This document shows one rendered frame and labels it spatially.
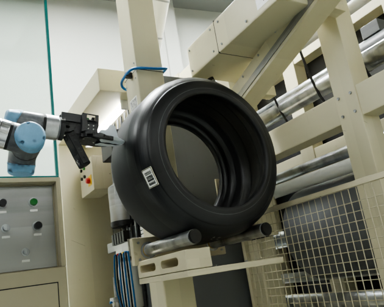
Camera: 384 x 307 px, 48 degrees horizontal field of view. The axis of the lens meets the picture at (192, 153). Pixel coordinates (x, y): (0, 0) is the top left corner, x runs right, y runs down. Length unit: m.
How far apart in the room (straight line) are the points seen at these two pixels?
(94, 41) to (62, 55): 0.36
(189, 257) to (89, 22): 3.65
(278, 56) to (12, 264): 1.31
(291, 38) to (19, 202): 1.26
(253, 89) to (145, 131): 0.64
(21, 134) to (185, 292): 0.89
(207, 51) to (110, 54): 2.72
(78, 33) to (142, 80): 2.77
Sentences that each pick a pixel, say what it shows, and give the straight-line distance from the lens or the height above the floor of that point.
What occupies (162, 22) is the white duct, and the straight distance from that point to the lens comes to 2.53.
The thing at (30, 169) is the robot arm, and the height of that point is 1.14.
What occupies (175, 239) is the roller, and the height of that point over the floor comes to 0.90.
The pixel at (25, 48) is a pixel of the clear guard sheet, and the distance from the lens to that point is 2.17.
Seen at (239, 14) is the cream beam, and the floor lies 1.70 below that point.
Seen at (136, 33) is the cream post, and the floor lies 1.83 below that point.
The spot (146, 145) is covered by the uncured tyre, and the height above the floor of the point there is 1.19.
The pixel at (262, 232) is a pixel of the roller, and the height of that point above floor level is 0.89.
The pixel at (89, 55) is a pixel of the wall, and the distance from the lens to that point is 4.48.
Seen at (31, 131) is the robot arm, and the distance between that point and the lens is 1.17.
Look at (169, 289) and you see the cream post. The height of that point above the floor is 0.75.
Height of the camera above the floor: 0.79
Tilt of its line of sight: 15 degrees up
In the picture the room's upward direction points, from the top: 9 degrees counter-clockwise
